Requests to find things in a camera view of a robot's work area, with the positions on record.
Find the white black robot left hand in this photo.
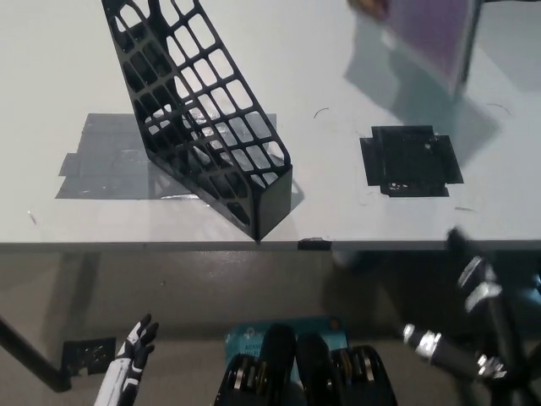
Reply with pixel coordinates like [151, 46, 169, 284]
[93, 313, 160, 406]

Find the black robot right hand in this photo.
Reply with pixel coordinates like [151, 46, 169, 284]
[400, 227, 522, 381]

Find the person's bare hand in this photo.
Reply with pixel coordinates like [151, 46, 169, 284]
[346, 0, 392, 20]

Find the purple spiral notebook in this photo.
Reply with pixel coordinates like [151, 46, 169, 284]
[344, 0, 485, 98]

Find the black mesh magazine stand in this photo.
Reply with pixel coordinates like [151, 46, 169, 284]
[101, 0, 294, 243]

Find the black table leg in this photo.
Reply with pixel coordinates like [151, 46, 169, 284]
[0, 315, 72, 392]

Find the black square tape patch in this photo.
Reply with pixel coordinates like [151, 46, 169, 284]
[359, 124, 464, 198]

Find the grey tape patch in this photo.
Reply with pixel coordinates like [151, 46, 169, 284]
[53, 112, 281, 200]

